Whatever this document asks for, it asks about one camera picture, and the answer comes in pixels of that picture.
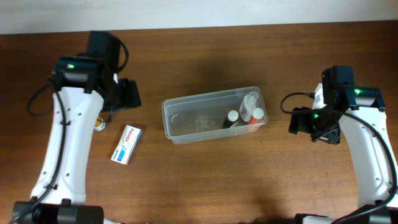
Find right black cable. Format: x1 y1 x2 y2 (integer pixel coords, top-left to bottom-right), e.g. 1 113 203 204
279 91 398 224

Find small jar gold lid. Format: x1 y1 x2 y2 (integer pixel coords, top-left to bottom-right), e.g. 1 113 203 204
94 116 106 131

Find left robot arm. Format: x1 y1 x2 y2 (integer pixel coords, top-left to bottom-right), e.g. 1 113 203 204
11 31 141 223

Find black bottle white cap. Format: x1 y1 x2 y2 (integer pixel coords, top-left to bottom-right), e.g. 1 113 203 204
223 110 239 129

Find clear plastic container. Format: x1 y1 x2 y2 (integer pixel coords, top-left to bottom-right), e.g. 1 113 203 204
162 86 268 144

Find white Panadol box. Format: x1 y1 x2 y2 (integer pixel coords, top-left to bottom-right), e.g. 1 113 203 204
111 125 142 165

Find orange tube white cap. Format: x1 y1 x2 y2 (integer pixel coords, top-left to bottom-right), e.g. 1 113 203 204
249 108 265 124

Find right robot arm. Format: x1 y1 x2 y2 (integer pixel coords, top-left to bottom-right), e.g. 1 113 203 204
289 65 397 224

